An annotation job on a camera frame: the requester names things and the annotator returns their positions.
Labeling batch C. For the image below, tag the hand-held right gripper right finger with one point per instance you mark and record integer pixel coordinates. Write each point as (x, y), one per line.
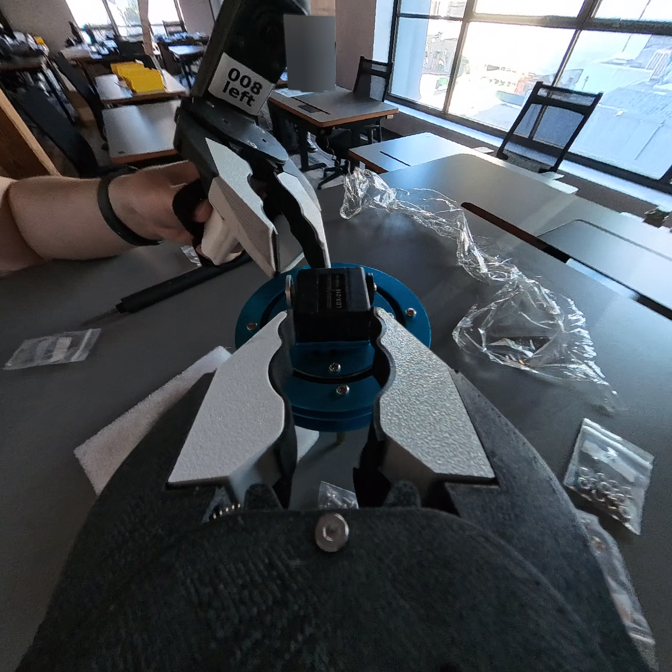
(430, 420)

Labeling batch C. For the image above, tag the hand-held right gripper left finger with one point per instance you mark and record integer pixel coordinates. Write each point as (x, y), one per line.
(231, 420)

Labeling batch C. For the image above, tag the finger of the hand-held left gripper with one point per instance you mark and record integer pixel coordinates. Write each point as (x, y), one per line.
(241, 204)
(307, 215)

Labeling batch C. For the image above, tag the blue robot arm base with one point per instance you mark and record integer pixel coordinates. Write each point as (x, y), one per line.
(325, 309)

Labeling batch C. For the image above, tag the black screwdriver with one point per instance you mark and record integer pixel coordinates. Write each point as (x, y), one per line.
(157, 291)

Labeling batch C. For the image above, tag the person's left forearm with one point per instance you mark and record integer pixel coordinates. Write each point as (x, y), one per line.
(52, 220)

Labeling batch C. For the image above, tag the dark grey neighbouring desk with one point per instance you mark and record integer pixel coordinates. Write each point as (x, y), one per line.
(603, 246)

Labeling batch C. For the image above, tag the person's left hand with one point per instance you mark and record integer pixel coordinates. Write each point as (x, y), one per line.
(147, 204)

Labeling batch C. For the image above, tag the white foam sheet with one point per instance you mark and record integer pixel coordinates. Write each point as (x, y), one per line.
(131, 420)

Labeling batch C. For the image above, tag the grey table with tan edge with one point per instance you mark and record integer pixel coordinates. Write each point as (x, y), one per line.
(336, 105)

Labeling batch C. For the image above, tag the yellow storage bins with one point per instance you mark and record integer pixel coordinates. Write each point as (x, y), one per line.
(136, 76)

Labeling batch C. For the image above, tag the tiny clear parts bag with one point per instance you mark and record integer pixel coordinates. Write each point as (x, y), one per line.
(336, 496)

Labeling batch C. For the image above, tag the white table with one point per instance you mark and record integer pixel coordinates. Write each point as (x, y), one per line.
(136, 128)
(113, 86)

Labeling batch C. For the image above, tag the light grey table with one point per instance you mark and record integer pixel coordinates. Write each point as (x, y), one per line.
(420, 147)

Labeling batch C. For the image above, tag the clear plastic wrap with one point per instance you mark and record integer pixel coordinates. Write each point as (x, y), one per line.
(525, 325)

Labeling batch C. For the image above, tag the black mesh chair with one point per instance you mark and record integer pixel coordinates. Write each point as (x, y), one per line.
(372, 78)
(551, 126)

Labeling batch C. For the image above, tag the black wristband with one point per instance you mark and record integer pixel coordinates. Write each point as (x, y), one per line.
(103, 207)

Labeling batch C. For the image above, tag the clear bag of screws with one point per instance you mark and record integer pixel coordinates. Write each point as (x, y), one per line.
(609, 472)

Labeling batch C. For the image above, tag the small clear bag white strip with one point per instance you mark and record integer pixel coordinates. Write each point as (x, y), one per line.
(52, 349)

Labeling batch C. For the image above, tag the long clear parts bag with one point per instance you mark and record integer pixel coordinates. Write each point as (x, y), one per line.
(614, 567)

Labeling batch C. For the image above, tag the large window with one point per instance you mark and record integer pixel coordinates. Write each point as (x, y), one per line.
(525, 63)

